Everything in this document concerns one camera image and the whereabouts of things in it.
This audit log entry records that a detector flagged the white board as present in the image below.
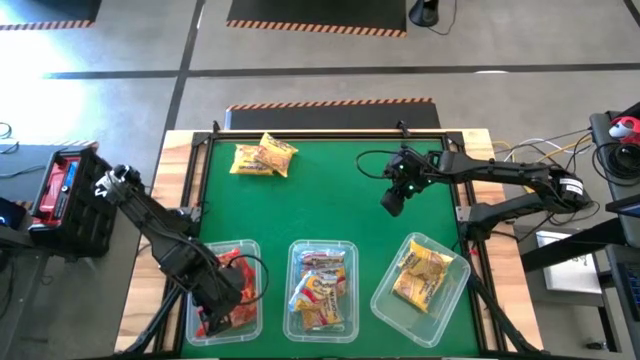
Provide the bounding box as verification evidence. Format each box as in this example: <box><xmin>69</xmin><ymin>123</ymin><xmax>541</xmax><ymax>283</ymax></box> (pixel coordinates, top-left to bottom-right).
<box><xmin>534</xmin><ymin>229</ymin><xmax>605</xmax><ymax>296</ymax></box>

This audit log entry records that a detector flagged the yellow cable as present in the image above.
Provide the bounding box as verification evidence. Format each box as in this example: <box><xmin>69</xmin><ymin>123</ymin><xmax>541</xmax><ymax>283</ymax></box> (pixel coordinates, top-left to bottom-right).
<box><xmin>519</xmin><ymin>135</ymin><xmax>594</xmax><ymax>166</ymax></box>

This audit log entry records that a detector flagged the dark laptop with blue screen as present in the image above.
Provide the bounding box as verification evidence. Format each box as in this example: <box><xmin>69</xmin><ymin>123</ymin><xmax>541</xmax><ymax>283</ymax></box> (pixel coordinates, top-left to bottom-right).
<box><xmin>604</xmin><ymin>195</ymin><xmax>640</xmax><ymax>220</ymax></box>

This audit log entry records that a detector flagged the thin black floor cable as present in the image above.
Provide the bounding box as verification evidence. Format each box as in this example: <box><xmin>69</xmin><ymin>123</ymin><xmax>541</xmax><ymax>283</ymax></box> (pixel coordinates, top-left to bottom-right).
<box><xmin>429</xmin><ymin>0</ymin><xmax>459</xmax><ymax>36</ymax></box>

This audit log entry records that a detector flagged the dark grey desk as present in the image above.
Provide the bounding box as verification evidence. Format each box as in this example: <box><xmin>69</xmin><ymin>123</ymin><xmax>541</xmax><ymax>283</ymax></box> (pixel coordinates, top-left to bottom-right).
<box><xmin>588</xmin><ymin>102</ymin><xmax>640</xmax><ymax>201</ymax></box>

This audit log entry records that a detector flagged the black device with blue light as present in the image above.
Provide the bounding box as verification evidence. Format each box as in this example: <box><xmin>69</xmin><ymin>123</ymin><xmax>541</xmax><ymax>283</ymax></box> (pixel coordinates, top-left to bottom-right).
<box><xmin>0</xmin><ymin>196</ymin><xmax>28</xmax><ymax>232</ymax></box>

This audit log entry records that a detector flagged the black diagonal frame strut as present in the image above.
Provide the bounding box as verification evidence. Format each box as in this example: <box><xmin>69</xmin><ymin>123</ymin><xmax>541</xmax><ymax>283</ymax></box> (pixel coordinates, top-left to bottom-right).
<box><xmin>467</xmin><ymin>272</ymin><xmax>544</xmax><ymax>357</ymax></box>
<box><xmin>122</xmin><ymin>284</ymin><xmax>186</xmax><ymax>357</ymax></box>

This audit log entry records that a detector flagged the black round stand base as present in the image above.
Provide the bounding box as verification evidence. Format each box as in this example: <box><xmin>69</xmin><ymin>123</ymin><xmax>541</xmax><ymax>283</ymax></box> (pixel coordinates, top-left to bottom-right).
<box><xmin>408</xmin><ymin>0</ymin><xmax>440</xmax><ymax>27</ymax></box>

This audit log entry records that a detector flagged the coiled black cable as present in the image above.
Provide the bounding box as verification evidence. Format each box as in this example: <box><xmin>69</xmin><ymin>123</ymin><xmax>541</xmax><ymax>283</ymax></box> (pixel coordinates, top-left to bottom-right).
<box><xmin>592</xmin><ymin>141</ymin><xmax>640</xmax><ymax>190</ymax></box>

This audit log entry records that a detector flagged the black keyboard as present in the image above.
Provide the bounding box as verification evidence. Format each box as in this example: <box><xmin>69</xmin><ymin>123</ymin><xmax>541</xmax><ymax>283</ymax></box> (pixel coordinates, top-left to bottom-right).
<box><xmin>615</xmin><ymin>260</ymin><xmax>640</xmax><ymax>322</ymax></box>

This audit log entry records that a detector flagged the white cable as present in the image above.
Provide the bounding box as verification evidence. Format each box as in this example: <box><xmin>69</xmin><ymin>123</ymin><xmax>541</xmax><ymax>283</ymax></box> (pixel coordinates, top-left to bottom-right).
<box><xmin>492</xmin><ymin>137</ymin><xmax>569</xmax><ymax>156</ymax></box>

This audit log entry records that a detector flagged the black plastic crate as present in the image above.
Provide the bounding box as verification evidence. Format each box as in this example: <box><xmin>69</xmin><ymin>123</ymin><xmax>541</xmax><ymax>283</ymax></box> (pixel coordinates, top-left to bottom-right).
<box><xmin>27</xmin><ymin>146</ymin><xmax>125</xmax><ymax>260</ymax></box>

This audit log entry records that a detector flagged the green table mat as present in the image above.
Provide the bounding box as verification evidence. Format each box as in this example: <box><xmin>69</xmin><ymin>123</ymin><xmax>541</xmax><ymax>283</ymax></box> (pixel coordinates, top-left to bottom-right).
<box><xmin>180</xmin><ymin>137</ymin><xmax>481</xmax><ymax>359</ymax></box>

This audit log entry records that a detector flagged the black desk beam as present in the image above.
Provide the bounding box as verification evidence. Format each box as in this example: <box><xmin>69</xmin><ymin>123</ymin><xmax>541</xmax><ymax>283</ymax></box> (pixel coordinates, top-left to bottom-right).
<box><xmin>519</xmin><ymin>218</ymin><xmax>640</xmax><ymax>274</ymax></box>

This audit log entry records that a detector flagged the black hazard-striped floor mat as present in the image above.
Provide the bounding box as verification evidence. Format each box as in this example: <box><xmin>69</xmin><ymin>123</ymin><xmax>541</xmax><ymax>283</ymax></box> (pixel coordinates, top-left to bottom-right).
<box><xmin>0</xmin><ymin>139</ymin><xmax>99</xmax><ymax>206</ymax></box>
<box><xmin>224</xmin><ymin>97</ymin><xmax>442</xmax><ymax>131</ymax></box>
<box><xmin>0</xmin><ymin>0</ymin><xmax>103</xmax><ymax>31</ymax></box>
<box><xmin>226</xmin><ymin>0</ymin><xmax>408</xmax><ymax>39</ymax></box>

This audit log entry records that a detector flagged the black aluminium table frame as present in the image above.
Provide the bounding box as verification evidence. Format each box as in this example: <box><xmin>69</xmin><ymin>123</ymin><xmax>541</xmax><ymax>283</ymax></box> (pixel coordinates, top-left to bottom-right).
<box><xmin>179</xmin><ymin>119</ymin><xmax>494</xmax><ymax>359</ymax></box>

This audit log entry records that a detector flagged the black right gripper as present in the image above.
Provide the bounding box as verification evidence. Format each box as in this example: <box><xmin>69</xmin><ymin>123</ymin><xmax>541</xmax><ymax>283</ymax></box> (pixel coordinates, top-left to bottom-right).
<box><xmin>379</xmin><ymin>148</ymin><xmax>444</xmax><ymax>217</ymax></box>

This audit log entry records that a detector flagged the red tool case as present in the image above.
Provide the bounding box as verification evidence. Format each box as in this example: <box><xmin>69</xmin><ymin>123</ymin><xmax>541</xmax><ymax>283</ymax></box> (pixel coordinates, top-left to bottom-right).
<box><xmin>37</xmin><ymin>155</ymin><xmax>82</xmax><ymax>215</ymax></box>

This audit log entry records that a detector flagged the red and white gadget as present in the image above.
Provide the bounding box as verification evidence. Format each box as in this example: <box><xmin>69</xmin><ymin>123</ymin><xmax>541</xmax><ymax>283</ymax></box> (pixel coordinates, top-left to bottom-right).
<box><xmin>608</xmin><ymin>115</ymin><xmax>640</xmax><ymax>146</ymax></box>

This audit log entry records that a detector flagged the clear plastic bin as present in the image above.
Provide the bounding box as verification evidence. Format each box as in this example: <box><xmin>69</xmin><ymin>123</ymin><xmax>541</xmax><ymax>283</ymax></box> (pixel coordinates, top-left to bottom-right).
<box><xmin>184</xmin><ymin>238</ymin><xmax>264</xmax><ymax>348</ymax></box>
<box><xmin>369</xmin><ymin>231</ymin><xmax>473</xmax><ymax>350</ymax></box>
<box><xmin>282</xmin><ymin>238</ymin><xmax>360</xmax><ymax>345</ymax></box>

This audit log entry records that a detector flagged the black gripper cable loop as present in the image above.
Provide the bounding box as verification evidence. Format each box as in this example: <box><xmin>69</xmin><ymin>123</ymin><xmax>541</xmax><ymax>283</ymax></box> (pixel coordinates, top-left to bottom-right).
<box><xmin>355</xmin><ymin>148</ymin><xmax>401</xmax><ymax>180</ymax></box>
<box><xmin>219</xmin><ymin>253</ymin><xmax>270</xmax><ymax>307</ymax></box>

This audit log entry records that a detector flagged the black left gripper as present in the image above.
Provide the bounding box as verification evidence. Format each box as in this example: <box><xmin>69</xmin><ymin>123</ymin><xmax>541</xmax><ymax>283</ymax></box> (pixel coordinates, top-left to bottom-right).
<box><xmin>192</xmin><ymin>264</ymin><xmax>247</xmax><ymax>337</ymax></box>

